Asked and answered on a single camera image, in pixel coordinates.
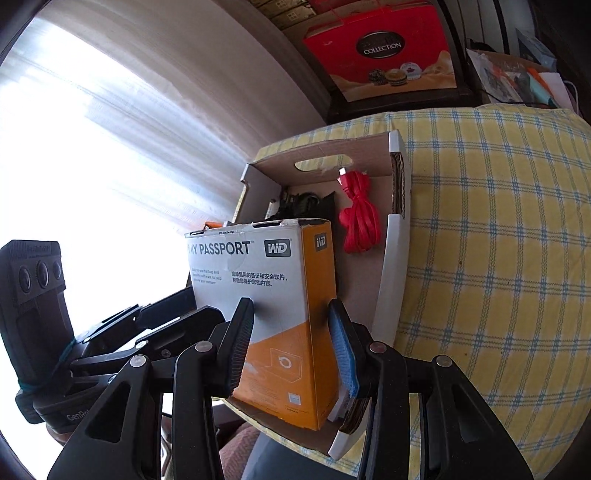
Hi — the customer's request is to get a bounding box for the blue white carton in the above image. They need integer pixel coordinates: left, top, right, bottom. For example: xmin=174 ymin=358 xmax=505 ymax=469
xmin=515 ymin=28 xmax=557 ymax=70

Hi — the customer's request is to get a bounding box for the cardboard tray box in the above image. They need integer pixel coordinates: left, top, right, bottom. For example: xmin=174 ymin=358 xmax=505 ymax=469
xmin=222 ymin=130 xmax=413 ymax=460

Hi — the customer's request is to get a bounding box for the brown cardboard box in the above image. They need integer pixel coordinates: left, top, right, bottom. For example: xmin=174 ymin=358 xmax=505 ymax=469
xmin=466 ymin=46 xmax=578 ymax=109

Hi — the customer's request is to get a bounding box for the red chocolate gift bag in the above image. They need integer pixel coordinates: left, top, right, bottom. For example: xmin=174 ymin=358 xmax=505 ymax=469
xmin=302 ymin=4 xmax=458 ymax=103

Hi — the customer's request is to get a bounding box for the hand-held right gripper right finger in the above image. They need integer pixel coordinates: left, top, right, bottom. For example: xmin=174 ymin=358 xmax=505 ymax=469
xmin=328 ymin=300 xmax=534 ymax=480

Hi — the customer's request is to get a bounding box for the white sheer curtain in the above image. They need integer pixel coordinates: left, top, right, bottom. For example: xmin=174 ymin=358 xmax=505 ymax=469
xmin=0 ymin=0 xmax=333 ymax=324

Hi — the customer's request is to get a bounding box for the red gift bag gold print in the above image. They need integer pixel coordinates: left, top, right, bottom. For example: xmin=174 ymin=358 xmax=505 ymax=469
xmin=310 ymin=0 xmax=432 ymax=19

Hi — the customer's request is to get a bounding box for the white orange hard drive box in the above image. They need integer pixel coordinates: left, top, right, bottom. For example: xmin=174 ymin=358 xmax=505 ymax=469
xmin=185 ymin=219 xmax=338 ymax=432

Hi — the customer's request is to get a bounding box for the brown knit blanket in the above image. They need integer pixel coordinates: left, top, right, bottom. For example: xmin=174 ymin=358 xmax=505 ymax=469
xmin=219 ymin=425 xmax=266 ymax=480

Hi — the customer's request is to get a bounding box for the red flat cable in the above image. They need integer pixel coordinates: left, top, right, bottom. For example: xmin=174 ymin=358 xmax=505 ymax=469
xmin=338 ymin=167 xmax=382 ymax=254

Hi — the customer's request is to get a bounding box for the black usb cable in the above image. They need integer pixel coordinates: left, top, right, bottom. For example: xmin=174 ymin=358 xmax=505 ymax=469
xmin=269 ymin=188 xmax=337 ymax=221

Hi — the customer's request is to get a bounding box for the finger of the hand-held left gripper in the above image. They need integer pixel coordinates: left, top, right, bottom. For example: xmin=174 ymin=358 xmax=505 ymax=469
xmin=76 ymin=288 xmax=199 ymax=342
xmin=69 ymin=308 xmax=226 ymax=374

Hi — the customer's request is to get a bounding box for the white paper sheet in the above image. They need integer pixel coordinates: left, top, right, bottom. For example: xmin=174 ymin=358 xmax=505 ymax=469
xmin=538 ymin=71 xmax=575 ymax=109

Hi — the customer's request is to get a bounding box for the dark wooden side table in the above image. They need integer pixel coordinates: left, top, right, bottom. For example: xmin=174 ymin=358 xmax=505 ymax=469
xmin=323 ymin=85 xmax=476 ymax=124

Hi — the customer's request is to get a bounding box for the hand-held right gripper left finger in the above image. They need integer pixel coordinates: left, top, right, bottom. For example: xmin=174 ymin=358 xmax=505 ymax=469
xmin=46 ymin=298 xmax=256 ymax=480

